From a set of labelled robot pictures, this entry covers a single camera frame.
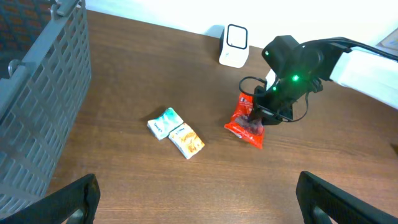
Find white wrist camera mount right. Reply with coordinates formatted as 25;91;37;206
266;70;277;85

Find green tissue pack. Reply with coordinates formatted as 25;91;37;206
147;108;183;140

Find orange tissue pack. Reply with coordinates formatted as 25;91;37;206
169;123;205;159

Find red Hacks candy bag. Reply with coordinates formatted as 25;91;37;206
224;93;264;149

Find white barcode scanner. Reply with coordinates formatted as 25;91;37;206
219;24;249;68

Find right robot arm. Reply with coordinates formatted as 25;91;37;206
248;35;397;125

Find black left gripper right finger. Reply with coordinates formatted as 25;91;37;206
296;171;397;224

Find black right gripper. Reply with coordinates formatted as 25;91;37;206
248;78;311;125

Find grey plastic basket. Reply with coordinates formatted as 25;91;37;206
1;0;91;218

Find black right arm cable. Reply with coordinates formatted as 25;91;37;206
238;36;398;123

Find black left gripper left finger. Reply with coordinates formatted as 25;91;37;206
1;174;101;223

